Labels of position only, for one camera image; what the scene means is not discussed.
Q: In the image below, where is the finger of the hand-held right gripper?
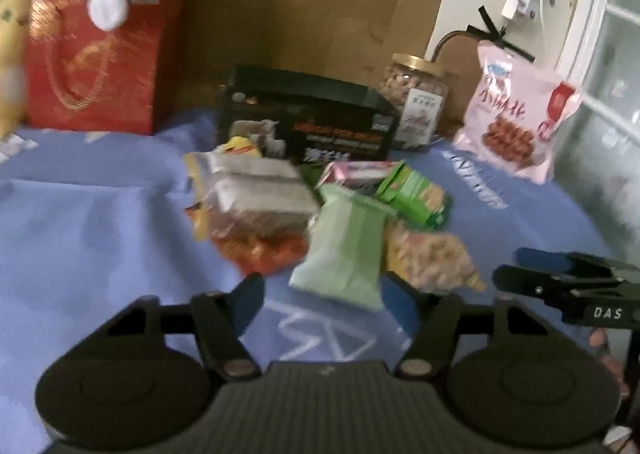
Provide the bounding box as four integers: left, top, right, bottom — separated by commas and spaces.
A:
514, 247, 640, 282
492, 265, 618, 309

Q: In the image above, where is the pink and white small box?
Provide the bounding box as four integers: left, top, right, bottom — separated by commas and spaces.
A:
316, 160, 401, 195

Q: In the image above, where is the pink snack bag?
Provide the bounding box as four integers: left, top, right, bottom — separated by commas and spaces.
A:
452, 39, 583, 185

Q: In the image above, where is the black tape strip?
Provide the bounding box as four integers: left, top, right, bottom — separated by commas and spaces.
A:
467, 6, 536, 61

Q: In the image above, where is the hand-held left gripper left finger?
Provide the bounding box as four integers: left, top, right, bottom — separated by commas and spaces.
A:
95, 273, 266, 381

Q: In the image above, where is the nut jar with gold lid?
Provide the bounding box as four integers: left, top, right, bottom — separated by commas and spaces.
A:
377, 53, 450, 152

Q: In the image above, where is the red gift bag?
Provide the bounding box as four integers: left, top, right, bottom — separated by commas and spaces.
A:
25, 0, 183, 136

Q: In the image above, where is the white window frame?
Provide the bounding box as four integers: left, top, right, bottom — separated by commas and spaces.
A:
552, 0, 640, 245

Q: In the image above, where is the yellow plush toy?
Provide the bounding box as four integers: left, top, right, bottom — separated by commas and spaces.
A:
0, 0, 35, 137

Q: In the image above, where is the green snack packet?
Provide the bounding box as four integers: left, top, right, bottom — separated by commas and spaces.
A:
375, 160, 453, 231

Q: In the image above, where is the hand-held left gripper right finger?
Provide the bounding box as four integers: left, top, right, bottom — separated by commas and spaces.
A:
382, 274, 566, 380

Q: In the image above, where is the black snack box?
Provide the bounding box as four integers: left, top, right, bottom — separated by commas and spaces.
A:
216, 64, 398, 166

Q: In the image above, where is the light green packet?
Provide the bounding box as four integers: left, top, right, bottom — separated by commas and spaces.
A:
289, 184, 396, 312

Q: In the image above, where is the brown cardboard box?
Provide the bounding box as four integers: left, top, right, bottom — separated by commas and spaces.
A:
25, 0, 461, 125

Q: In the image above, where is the person's right hand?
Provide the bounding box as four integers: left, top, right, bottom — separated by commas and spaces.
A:
588, 327, 633, 398

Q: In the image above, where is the clear peanut bag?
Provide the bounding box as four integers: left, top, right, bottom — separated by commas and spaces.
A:
382, 224, 487, 294

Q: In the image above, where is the blue printed cloth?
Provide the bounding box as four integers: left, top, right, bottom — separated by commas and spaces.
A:
0, 109, 640, 454

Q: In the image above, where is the small yellow packet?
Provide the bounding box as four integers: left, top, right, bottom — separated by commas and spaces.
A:
222, 137, 263, 158

